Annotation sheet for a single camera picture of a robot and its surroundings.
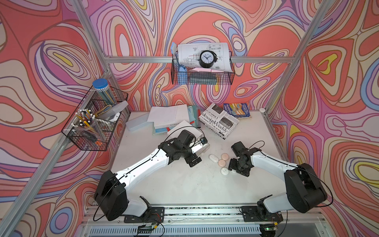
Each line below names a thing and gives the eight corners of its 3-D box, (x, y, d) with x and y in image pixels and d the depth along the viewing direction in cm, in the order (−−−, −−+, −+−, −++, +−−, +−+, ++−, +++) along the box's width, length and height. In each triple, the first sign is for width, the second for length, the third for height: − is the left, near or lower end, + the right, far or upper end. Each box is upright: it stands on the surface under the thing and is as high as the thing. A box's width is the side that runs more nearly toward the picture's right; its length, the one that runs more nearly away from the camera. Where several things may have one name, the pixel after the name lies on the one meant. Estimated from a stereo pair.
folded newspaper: (197, 121, 114) (198, 114, 108) (212, 110, 122) (213, 103, 116) (223, 140, 103) (225, 133, 97) (237, 126, 111) (240, 119, 105)
